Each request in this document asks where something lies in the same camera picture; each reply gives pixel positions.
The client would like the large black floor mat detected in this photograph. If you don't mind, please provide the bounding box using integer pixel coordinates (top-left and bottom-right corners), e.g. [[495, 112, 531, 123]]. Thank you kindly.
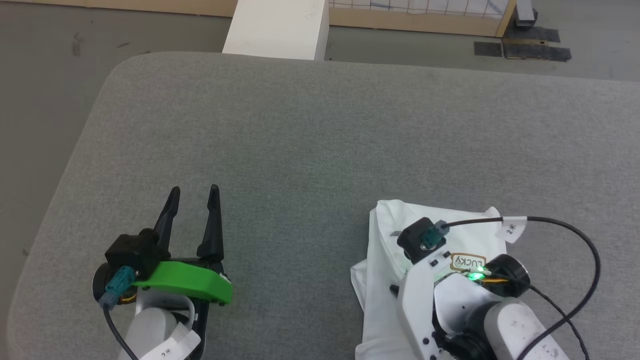
[[502, 25, 573, 63]]

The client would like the white left cable label tag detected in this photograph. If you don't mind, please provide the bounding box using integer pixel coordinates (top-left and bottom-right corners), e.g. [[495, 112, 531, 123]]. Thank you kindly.
[[139, 324, 202, 360]]

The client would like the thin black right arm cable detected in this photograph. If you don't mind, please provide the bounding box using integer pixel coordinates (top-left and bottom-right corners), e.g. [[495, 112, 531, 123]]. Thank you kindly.
[[527, 283, 593, 360]]

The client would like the lemon print grid screen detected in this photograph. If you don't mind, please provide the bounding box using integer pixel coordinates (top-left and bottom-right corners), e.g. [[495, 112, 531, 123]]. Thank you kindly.
[[15, 0, 518, 39]]

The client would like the white right cable label tag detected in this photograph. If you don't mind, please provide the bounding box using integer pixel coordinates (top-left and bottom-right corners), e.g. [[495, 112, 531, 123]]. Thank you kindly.
[[496, 216, 529, 245]]

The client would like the black camera cable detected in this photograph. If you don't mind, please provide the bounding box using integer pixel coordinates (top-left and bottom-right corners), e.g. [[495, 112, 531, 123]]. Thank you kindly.
[[98, 266, 142, 360], [420, 215, 603, 360]]

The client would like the white cable label tag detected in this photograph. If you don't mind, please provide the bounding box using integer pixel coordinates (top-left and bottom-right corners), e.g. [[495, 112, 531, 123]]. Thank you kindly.
[[496, 216, 529, 245], [139, 324, 202, 360]]

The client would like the white rectangular box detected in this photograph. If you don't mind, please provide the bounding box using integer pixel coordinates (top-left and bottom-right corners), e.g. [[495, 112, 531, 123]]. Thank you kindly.
[[221, 0, 331, 61]]

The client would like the black right camera cable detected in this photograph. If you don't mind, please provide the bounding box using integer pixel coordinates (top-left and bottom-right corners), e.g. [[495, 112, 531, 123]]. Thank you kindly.
[[420, 215, 603, 360]]

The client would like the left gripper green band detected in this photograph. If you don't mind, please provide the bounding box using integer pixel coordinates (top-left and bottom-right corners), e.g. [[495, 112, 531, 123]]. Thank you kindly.
[[92, 184, 234, 307]]

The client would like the white long-sleeve shirt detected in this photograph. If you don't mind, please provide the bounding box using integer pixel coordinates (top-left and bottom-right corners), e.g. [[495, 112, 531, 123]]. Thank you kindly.
[[350, 199, 509, 360]]

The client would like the black left camera cable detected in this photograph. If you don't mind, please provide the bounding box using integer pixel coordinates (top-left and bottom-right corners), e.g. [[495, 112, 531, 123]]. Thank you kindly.
[[98, 266, 142, 360]]

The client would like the small black floor patch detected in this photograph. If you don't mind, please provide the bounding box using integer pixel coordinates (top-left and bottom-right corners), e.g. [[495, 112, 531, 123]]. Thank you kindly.
[[473, 41, 504, 58]]

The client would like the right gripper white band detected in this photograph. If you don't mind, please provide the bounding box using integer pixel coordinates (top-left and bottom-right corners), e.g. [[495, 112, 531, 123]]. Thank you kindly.
[[388, 249, 531, 360]]

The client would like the metal screen foot with caster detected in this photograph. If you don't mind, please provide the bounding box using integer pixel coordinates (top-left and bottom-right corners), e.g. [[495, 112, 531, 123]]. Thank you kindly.
[[514, 0, 539, 29]]

